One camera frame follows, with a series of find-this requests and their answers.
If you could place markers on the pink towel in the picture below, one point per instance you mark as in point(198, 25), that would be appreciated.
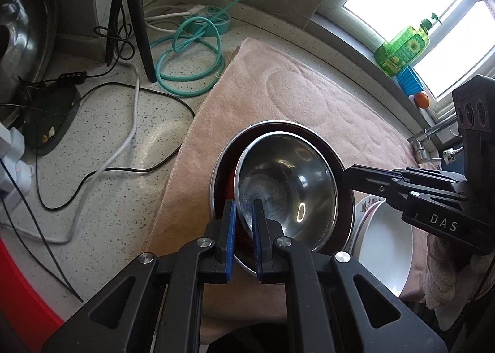
point(290, 86)

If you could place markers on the pale food scraps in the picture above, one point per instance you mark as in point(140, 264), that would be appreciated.
point(48, 135)

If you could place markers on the green dish soap bottle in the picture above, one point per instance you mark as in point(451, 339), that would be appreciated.
point(402, 47)

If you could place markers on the stainless steel bowl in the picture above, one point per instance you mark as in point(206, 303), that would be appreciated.
point(286, 182)

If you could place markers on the steel cooking pot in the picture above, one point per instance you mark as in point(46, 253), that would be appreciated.
point(23, 39)

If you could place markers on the teal round power strip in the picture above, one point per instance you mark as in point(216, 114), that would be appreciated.
point(222, 20)

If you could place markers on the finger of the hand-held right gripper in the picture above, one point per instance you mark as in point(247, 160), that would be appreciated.
point(433, 186)
point(367, 179)

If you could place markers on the metal faucet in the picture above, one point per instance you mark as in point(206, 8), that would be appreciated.
point(419, 149)

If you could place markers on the small orange ball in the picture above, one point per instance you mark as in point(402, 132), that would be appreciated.
point(421, 100)

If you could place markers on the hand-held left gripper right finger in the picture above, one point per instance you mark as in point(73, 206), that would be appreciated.
point(258, 240)

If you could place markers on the blue ribbed cup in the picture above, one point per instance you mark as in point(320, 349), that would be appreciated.
point(410, 82)

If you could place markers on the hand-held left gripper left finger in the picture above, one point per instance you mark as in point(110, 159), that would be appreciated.
point(231, 240)

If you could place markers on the red plastic object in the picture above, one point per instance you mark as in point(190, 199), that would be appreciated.
point(19, 298)

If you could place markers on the small blossom print plate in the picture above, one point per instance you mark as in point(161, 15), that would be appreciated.
point(386, 252)

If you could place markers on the dark oval tray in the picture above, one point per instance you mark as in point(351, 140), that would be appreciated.
point(54, 113)

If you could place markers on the black usb hub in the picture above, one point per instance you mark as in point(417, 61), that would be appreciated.
point(69, 78)

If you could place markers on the person's right hand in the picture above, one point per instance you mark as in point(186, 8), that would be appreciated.
point(444, 291)

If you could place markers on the black tripod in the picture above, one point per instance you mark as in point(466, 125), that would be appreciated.
point(141, 28)

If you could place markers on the white power strip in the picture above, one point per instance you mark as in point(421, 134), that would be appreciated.
point(15, 175)

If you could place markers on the red lined steel bowl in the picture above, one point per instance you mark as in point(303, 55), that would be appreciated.
point(228, 179)

